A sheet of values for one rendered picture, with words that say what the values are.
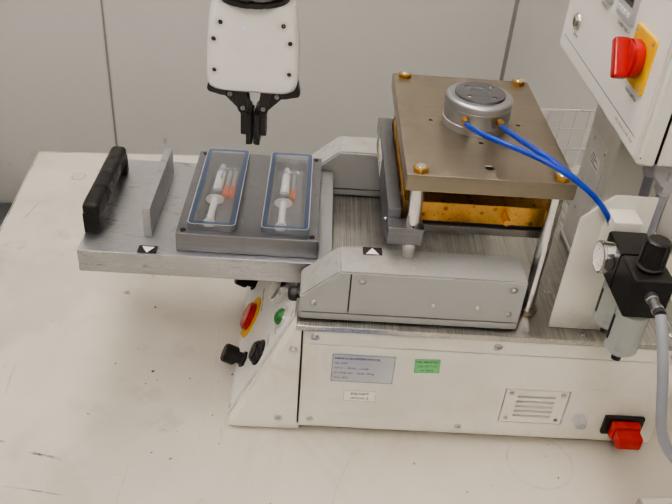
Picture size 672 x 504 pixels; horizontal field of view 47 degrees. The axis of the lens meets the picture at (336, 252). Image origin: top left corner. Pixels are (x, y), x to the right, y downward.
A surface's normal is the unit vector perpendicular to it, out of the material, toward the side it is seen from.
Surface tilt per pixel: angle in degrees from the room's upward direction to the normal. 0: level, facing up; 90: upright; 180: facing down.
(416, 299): 90
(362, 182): 90
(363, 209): 0
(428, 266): 0
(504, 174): 0
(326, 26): 90
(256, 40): 90
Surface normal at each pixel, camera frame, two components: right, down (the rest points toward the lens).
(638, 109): -1.00, -0.06
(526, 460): 0.07, -0.81
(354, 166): 0.00, 0.58
